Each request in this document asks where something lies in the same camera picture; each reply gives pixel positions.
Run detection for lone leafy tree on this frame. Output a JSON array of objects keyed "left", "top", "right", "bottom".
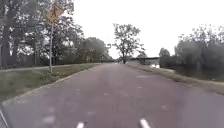
[{"left": 108, "top": 23, "right": 146, "bottom": 65}]

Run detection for low grey bridge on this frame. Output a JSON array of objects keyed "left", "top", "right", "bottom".
[{"left": 126, "top": 56, "right": 161, "bottom": 66}]

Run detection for reddish grey asphalt path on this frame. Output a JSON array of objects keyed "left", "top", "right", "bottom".
[{"left": 0, "top": 63, "right": 224, "bottom": 128}]

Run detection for yellow sign on pole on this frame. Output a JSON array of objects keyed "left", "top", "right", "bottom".
[{"left": 44, "top": 3, "right": 66, "bottom": 74}]

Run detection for rough grass verge by water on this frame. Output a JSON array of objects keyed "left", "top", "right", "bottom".
[{"left": 124, "top": 63, "right": 224, "bottom": 96}]

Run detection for grey water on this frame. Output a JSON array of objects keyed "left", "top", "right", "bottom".
[{"left": 149, "top": 63, "right": 224, "bottom": 83}]

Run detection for dark trees and bushes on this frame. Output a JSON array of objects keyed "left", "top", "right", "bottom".
[{"left": 158, "top": 24, "right": 224, "bottom": 73}]

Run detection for grass verge with fallen leaves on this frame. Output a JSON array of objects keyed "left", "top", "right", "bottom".
[{"left": 0, "top": 63, "right": 101, "bottom": 103}]

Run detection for row of trees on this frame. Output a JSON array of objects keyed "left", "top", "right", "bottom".
[{"left": 0, "top": 0, "right": 113, "bottom": 69}]

